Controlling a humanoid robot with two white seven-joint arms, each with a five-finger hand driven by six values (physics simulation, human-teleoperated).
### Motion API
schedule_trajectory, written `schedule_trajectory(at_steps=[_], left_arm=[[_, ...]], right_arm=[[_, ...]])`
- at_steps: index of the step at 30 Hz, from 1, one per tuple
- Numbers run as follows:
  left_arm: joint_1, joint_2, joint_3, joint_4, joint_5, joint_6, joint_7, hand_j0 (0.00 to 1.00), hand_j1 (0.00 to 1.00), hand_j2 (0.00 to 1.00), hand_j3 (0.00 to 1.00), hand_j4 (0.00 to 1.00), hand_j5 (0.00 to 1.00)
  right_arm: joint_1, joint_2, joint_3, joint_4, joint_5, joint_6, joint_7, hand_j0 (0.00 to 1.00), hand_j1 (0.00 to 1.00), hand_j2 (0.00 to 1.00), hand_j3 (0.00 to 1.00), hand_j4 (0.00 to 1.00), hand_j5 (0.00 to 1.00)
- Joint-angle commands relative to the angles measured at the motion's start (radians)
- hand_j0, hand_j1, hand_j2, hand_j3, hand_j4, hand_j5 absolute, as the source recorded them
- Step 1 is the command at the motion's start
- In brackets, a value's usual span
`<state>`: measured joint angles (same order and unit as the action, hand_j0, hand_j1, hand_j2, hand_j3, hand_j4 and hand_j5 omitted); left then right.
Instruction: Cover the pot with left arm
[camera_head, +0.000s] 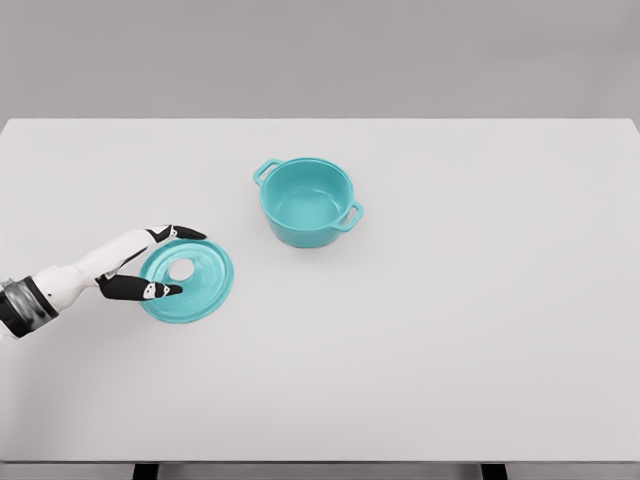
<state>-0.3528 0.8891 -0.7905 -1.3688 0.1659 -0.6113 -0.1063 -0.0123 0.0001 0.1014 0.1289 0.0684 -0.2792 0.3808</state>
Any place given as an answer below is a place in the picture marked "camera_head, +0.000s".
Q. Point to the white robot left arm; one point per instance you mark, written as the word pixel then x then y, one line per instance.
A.
pixel 35 296

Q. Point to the teal pot lid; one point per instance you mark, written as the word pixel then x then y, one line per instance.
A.
pixel 205 287

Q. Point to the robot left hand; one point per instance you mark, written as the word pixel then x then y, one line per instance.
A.
pixel 107 256

